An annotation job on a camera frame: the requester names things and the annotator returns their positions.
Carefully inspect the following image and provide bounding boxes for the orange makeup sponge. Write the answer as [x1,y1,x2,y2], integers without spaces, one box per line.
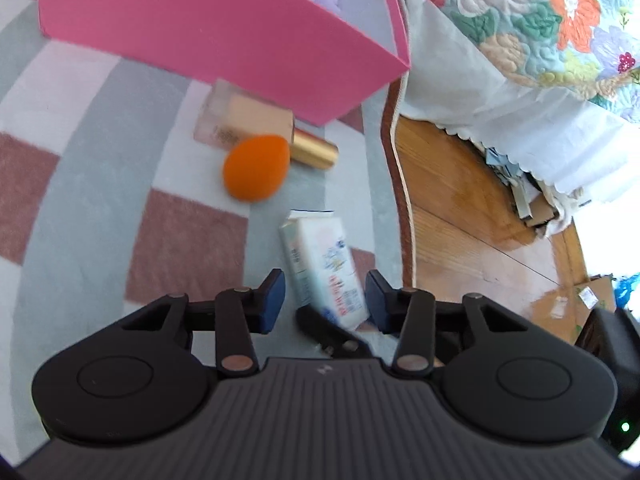
[222,134,290,203]

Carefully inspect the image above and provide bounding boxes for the striped checkered rug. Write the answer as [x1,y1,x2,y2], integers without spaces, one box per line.
[1,0,414,463]

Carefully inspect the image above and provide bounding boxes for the foundation bottle gold cap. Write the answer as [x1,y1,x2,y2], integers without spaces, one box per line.
[193,79,338,170]

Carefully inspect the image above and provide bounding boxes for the white tissue pack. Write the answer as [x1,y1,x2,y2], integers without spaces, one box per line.
[280,210,369,330]

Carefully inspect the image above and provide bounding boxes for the pink cardboard box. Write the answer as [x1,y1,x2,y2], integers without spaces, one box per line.
[38,0,410,126]

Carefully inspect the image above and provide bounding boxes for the floral quilt bedspread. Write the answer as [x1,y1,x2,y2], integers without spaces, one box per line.
[430,0,639,124]

